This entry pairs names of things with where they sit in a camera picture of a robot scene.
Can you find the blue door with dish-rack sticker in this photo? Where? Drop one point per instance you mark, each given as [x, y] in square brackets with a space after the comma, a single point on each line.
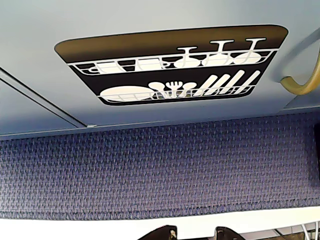
[155, 20]

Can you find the navy woven mat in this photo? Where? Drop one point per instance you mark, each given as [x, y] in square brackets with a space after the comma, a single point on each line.
[160, 165]

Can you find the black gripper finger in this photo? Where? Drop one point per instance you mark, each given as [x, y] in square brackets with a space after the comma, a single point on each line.
[165, 233]
[226, 234]

